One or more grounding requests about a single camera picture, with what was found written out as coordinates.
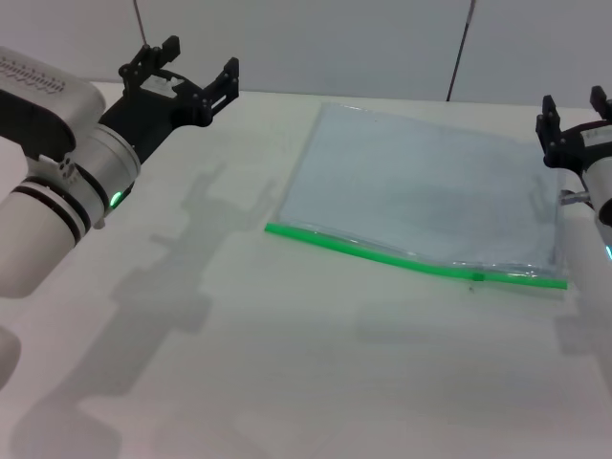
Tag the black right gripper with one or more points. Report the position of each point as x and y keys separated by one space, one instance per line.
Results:
x=581 y=143

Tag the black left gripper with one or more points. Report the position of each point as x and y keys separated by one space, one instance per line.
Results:
x=158 y=110

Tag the clear green-zip document bag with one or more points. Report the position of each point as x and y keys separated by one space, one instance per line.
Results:
x=406 y=191

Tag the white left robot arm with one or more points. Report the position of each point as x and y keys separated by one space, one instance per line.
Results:
x=48 y=119

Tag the green zipper slider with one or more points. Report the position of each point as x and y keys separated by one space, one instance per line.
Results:
x=478 y=276

